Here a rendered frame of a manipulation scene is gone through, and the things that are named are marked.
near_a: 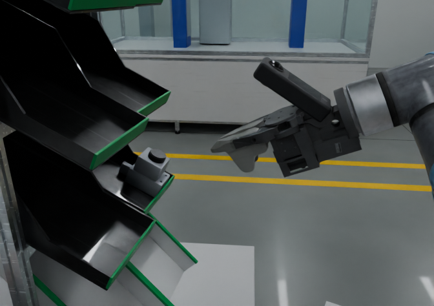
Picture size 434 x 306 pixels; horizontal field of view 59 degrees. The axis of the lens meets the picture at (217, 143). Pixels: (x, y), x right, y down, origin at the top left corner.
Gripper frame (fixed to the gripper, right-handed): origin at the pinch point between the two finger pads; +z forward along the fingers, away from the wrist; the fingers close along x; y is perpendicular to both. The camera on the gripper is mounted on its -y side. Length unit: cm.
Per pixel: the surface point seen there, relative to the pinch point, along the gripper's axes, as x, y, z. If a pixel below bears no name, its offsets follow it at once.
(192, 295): 13.5, 36.5, 27.6
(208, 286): 17.3, 37.7, 25.1
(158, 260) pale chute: 3.5, 19.5, 23.4
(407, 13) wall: 848, 93, -154
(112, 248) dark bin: -15.3, 5.1, 14.2
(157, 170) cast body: 0.2, 1.1, 12.0
